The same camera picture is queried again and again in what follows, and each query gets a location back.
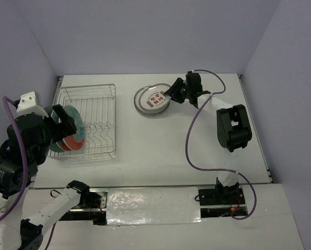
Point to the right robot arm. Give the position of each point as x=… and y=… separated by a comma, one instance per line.
x=233, y=129

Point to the white plate red characters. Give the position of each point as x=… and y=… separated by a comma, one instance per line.
x=151, y=101

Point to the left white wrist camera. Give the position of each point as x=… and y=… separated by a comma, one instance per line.
x=31, y=103

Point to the black metal base rail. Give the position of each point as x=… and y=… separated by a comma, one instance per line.
x=212, y=204

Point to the silver foil tape patch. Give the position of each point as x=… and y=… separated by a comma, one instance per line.
x=150, y=206

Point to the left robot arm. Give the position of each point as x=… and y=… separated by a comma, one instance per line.
x=30, y=137

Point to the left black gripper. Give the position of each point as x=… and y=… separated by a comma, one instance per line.
x=67, y=125

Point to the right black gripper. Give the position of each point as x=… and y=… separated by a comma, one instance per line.
x=174, y=90

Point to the metal wire dish rack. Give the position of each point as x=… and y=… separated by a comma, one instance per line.
x=96, y=105

